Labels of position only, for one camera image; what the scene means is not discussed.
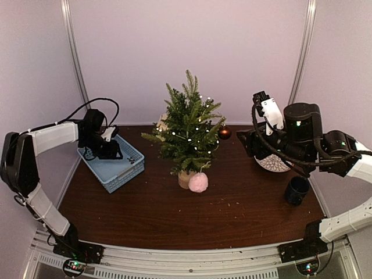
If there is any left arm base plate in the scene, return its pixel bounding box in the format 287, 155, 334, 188
53, 239, 105, 264

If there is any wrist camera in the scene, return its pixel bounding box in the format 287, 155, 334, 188
101, 126, 119, 142
253, 91, 284, 136

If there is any right aluminium frame post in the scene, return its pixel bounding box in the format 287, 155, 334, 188
288, 0, 317, 105

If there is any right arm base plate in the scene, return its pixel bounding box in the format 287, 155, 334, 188
278, 238, 328, 263

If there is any dark blue mug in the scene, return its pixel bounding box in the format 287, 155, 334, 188
284, 176, 310, 206

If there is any aluminium frame post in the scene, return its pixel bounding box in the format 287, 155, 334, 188
288, 0, 317, 105
60, 0, 89, 103

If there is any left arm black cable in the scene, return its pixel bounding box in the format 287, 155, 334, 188
17, 98, 120, 137

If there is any small green christmas tree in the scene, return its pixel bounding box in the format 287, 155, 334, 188
141, 70, 226, 176

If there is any pink pompom ornament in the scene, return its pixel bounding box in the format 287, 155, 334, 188
188, 162, 210, 193

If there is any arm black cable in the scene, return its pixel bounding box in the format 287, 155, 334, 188
17, 98, 120, 137
251, 104, 372, 178

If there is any fairy light wire string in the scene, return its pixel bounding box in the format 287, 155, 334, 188
155, 95, 221, 153

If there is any round wooden tree base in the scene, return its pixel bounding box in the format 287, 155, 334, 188
178, 171, 196, 189

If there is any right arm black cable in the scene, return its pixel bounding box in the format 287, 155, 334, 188
251, 104, 372, 178

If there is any dark berry sprig ornament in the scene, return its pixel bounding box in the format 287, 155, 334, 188
127, 157, 135, 164

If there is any aluminium front rail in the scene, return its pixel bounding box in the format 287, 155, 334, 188
30, 229, 354, 279

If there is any dark red bauble ornament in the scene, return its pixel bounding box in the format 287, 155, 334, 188
218, 126, 232, 140

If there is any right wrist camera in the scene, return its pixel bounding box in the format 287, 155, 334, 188
253, 91, 284, 136

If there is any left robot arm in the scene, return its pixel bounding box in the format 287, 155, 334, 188
1, 109, 123, 258

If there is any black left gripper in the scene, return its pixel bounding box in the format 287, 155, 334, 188
80, 133, 121, 160

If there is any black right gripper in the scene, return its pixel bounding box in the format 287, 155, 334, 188
237, 120, 311, 170

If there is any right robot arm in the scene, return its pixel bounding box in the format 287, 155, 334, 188
237, 101, 371, 259

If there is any left aluminium frame post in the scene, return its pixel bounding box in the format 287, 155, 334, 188
60, 0, 89, 103

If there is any light blue plastic basket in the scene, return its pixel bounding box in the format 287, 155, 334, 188
77, 135, 145, 194

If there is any white fluffy ornament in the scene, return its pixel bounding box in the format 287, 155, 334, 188
156, 113, 168, 133

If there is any floral patterned ceramic plate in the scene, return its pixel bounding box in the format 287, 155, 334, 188
254, 154, 294, 173

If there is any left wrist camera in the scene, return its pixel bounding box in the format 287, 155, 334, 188
101, 126, 119, 142

